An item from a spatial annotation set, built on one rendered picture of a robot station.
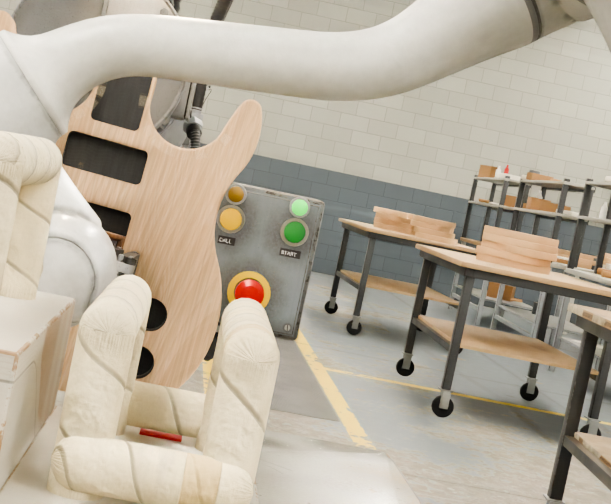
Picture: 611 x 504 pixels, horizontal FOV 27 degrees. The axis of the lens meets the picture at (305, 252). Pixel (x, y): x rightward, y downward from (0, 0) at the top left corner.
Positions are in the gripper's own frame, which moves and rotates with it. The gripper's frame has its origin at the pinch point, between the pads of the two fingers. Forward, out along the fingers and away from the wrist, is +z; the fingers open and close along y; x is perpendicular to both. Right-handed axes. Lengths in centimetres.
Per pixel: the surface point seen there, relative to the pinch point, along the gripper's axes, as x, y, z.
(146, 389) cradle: -4, 9, -56
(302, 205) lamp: 11.3, 27.0, 29.0
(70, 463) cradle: -6, 6, -75
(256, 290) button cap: -1.6, 23.9, 27.1
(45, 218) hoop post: 5, 0, -56
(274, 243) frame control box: 5.2, 24.8, 29.7
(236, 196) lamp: 10.0, 17.9, 29.3
